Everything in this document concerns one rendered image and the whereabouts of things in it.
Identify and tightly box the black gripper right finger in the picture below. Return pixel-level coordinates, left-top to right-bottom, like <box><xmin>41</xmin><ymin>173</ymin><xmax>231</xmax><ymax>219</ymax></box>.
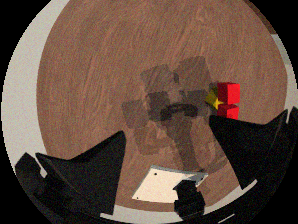
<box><xmin>209</xmin><ymin>109</ymin><xmax>287</xmax><ymax>190</ymax></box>

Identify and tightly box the red cube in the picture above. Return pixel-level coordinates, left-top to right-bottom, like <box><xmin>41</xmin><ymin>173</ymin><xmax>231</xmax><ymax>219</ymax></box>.
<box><xmin>217</xmin><ymin>103</ymin><xmax>239</xmax><ymax>120</ymax></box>
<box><xmin>217</xmin><ymin>81</ymin><xmax>239</xmax><ymax>104</ymax></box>

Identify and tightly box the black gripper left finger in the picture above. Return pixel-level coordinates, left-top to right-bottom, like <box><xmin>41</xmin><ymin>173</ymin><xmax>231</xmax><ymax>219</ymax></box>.
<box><xmin>35</xmin><ymin>131</ymin><xmax>126</xmax><ymax>216</ymax></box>

